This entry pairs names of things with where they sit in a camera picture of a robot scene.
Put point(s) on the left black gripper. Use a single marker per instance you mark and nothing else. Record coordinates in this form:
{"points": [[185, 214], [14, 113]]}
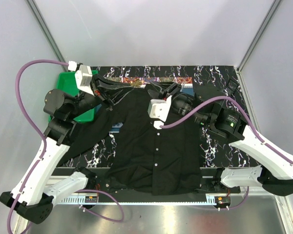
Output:
{"points": [[98, 86]]}

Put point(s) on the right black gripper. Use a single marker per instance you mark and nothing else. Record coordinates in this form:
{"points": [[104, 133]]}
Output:
{"points": [[169, 89]]}

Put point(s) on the gold brooch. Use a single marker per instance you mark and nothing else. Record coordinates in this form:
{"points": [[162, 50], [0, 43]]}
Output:
{"points": [[136, 83]]}

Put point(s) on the black button shirt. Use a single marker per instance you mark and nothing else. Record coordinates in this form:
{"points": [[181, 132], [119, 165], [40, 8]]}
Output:
{"points": [[160, 162]]}

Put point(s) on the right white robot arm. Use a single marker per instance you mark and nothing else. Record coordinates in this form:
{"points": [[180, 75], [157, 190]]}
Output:
{"points": [[207, 108]]}

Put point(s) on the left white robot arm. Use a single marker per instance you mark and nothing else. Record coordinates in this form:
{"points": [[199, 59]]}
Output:
{"points": [[31, 198]]}

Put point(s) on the black brooch box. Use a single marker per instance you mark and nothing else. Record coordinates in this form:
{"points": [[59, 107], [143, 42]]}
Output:
{"points": [[231, 86]]}

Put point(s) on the green plastic tray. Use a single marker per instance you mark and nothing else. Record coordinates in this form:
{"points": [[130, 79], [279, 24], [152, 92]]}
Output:
{"points": [[66, 82]]}

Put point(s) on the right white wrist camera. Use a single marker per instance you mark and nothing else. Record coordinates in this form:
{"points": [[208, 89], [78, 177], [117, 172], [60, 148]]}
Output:
{"points": [[158, 110]]}

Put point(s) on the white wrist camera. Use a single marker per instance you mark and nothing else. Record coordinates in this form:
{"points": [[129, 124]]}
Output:
{"points": [[83, 76], [158, 110]]}

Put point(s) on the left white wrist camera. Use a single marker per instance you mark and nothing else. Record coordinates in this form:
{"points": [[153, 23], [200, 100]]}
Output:
{"points": [[83, 76]]}

